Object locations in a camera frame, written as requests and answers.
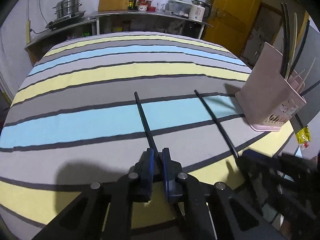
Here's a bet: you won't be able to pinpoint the long black chopstick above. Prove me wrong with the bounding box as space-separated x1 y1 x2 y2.
194 89 239 160

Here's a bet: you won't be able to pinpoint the wooden chopstick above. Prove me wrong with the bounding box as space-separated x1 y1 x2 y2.
285 13 298 79

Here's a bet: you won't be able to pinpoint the metal kitchen shelf table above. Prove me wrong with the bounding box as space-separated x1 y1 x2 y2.
25 10 211 64

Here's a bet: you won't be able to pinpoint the striped tablecloth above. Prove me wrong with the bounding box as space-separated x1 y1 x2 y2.
1 31 299 239

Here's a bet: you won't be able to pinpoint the pink utensil holder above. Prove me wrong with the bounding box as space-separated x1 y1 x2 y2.
235 42 306 132

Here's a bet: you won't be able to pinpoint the black chopstick in holder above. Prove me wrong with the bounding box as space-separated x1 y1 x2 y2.
280 3 290 77

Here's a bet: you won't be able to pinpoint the red lidded jars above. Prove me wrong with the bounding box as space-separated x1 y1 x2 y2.
136 0 156 12

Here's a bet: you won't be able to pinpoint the clear plastic container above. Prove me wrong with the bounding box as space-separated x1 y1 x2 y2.
165 0 193 17

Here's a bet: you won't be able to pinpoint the black induction cooker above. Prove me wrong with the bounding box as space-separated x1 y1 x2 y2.
46 11 85 30

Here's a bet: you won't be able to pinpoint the dark sauce bottles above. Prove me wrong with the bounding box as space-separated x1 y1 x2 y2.
127 0 137 10

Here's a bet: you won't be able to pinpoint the stainless steel steamer pot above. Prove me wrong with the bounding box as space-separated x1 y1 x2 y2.
53 0 82 19

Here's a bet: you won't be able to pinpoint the yellow wooden door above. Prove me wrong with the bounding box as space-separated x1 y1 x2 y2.
202 0 261 56

